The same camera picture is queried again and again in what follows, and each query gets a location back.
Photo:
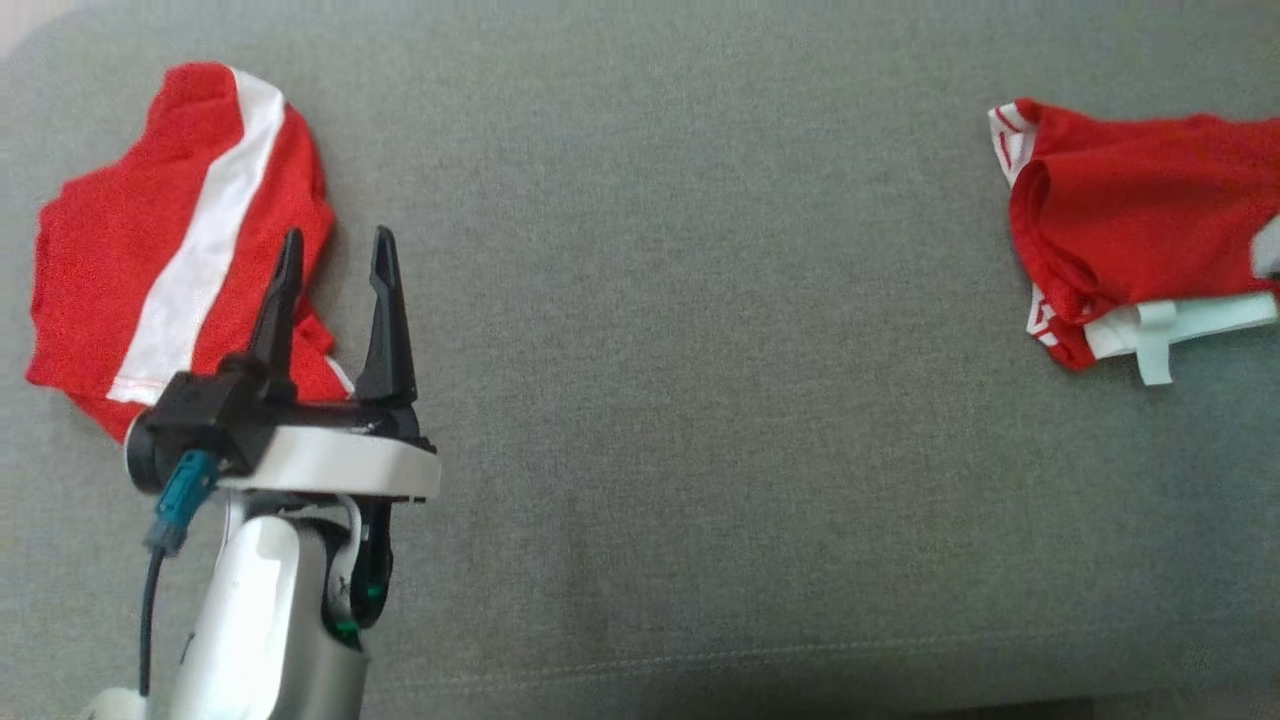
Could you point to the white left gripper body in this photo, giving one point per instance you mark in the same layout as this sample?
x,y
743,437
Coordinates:
x,y
340,460

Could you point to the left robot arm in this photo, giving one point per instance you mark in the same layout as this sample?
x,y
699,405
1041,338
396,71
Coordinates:
x,y
250,620

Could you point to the large grey sofa seat cushion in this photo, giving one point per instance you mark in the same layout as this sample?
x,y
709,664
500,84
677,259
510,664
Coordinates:
x,y
700,400

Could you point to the red jersey with number print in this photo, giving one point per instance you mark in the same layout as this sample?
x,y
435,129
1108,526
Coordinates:
x,y
1140,220

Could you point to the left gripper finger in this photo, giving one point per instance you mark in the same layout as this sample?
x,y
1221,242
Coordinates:
x,y
278,330
388,340

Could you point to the red shorts with white stripe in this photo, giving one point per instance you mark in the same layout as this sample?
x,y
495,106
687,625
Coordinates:
x,y
100,250

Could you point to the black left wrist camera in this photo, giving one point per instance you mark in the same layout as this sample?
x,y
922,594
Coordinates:
x,y
210,410

